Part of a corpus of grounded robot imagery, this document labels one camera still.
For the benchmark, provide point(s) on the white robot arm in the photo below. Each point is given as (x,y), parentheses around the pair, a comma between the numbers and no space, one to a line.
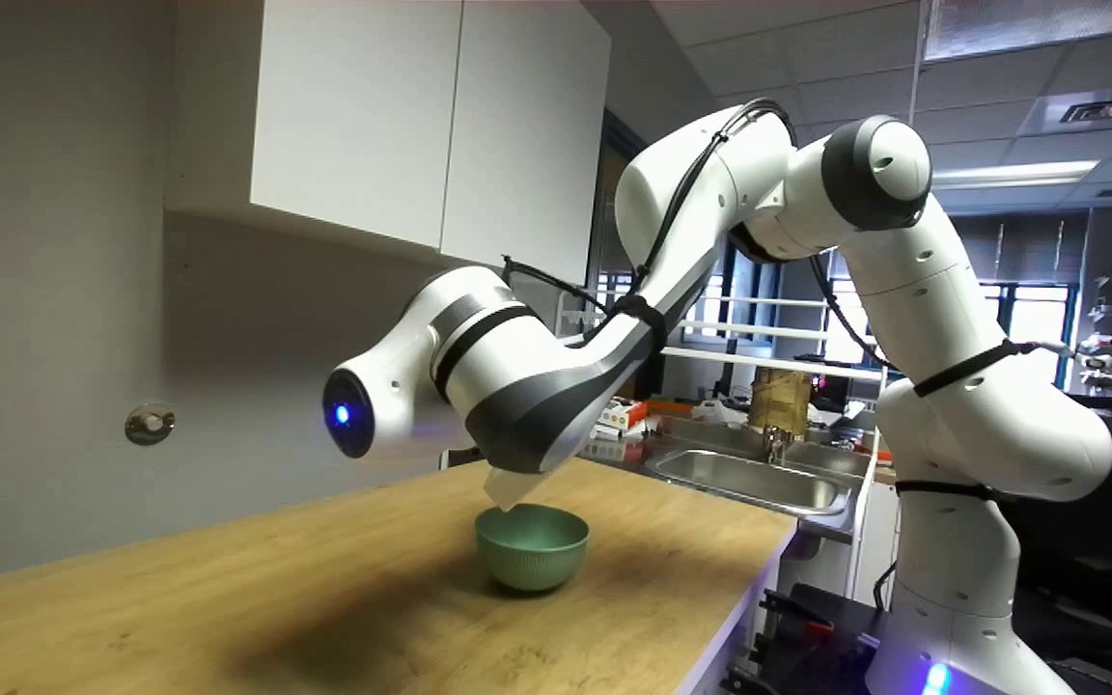
(965,425)

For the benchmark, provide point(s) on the green bowl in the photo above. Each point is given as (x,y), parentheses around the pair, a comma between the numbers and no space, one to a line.
(531,546)

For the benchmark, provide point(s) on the steel sink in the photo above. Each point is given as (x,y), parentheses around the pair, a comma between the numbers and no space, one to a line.
(750,479)

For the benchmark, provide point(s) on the ceiling light panel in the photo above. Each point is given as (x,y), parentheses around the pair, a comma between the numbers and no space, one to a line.
(1011,176)

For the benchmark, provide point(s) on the black office chair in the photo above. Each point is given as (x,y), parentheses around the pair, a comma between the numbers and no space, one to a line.
(1096,553)

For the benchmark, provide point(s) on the ceiling air vent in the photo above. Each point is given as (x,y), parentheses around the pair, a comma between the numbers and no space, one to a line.
(1088,110)

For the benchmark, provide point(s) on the white wall cabinet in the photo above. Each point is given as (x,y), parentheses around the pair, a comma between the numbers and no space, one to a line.
(377,119)

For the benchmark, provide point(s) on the round wall knob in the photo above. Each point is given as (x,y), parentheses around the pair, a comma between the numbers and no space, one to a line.
(148,423)

